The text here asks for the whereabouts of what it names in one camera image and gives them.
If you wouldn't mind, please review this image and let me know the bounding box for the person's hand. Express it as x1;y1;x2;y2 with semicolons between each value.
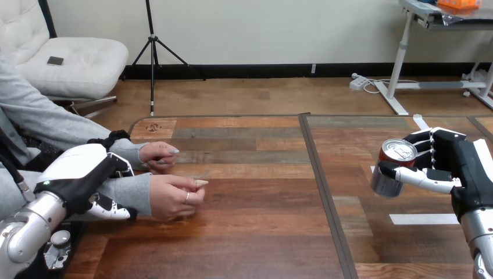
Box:
149;174;209;221
139;141;180;175

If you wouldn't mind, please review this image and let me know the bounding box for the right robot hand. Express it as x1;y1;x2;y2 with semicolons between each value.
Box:
378;127;493;225

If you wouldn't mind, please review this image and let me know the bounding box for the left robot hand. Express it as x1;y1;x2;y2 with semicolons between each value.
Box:
34;143;138;221

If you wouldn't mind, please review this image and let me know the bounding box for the red and white drink can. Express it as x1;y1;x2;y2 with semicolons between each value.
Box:
370;138;418;199

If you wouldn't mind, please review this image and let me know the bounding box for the person's forearm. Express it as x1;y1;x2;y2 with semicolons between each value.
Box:
0;167;153;222
0;58;150;173

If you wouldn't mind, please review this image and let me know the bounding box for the person's body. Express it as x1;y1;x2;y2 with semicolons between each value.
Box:
0;108;65;173

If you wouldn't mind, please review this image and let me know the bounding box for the black tripod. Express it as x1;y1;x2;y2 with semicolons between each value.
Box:
122;0;207;117

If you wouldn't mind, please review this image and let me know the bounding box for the white desk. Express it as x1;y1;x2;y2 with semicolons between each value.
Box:
374;0;493;116

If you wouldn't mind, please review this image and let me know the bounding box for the white cushioned chair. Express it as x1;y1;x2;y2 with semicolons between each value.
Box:
0;0;130;117

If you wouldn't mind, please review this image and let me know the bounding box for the white power strip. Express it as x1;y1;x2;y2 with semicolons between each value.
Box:
349;75;369;91

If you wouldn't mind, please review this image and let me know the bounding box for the orange thing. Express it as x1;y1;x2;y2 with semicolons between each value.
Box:
437;0;483;10

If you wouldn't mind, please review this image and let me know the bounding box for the black cable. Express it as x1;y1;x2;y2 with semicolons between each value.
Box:
0;153;36;202

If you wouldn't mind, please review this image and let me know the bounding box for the tangle of cables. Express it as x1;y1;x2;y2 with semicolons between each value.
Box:
351;73;419;95

